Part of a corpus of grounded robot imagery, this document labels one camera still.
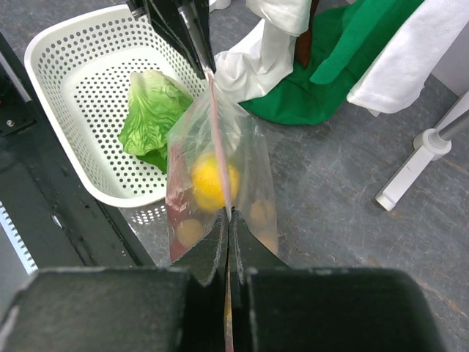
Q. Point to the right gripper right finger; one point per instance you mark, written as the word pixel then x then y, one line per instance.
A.
pixel 278 308

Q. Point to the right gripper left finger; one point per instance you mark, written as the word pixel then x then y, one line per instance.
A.
pixel 179 308

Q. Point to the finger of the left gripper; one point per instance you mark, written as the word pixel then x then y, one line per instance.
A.
pixel 167 18
pixel 198 16

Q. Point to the yellow lemon fruit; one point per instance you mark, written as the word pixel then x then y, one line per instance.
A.
pixel 206 182

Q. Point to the clear pink zip bag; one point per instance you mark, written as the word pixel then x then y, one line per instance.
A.
pixel 214 124

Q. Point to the red plastic lobster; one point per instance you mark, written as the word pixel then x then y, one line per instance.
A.
pixel 184 230

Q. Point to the white t-shirt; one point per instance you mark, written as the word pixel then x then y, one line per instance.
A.
pixel 254 66

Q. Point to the green lettuce head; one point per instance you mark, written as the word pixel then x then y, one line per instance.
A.
pixel 155 103

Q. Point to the white perforated plastic basket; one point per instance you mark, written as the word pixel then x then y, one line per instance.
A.
pixel 80 70

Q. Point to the green t-shirt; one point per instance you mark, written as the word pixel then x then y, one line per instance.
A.
pixel 346 40

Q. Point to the white garment on right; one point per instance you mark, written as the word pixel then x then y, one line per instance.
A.
pixel 433 40

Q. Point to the grey white clothes rack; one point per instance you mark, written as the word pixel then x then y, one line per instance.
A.
pixel 430 145

